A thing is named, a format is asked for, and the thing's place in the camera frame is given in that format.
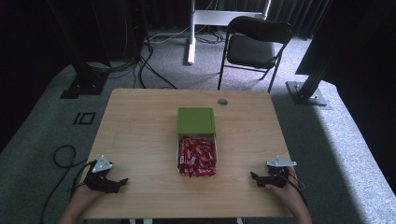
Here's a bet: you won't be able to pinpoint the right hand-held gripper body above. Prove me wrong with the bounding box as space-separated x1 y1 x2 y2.
264 155 298 189

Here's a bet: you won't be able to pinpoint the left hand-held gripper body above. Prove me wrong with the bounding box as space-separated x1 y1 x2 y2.
83 154 114 191

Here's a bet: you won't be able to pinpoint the person's right hand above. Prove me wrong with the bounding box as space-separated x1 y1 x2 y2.
264 166 308 213

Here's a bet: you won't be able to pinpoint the person's left hand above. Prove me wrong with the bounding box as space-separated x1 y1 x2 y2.
70 183 106 207

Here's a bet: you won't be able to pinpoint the pile of red snack packets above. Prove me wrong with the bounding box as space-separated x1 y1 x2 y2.
177 135 218 178

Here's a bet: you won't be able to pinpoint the clear plastic drawer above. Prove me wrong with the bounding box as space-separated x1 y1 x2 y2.
175 133 219 175

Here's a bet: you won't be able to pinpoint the black metal stand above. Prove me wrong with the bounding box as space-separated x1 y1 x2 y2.
46 0 108 100
285 0 334 107

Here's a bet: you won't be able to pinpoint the green box lid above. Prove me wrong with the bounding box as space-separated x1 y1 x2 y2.
176 106 217 135

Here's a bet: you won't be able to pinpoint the black folding chair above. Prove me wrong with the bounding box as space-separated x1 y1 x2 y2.
217 15 294 94

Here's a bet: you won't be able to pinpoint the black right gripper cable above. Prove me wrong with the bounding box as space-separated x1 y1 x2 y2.
278 173 310 207

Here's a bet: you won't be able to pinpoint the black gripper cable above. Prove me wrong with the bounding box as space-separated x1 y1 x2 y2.
278 173 310 207
39 145 94 224

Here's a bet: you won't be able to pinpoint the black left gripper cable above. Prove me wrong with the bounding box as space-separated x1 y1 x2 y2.
39 145 94 224

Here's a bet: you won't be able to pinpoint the black floor cables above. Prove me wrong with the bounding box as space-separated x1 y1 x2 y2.
83 29 179 91

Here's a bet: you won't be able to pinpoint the white desk frame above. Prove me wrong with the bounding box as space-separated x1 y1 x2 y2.
186 0 273 65

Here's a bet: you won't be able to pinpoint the white floor cables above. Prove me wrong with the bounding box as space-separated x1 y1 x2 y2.
148 0 226 45

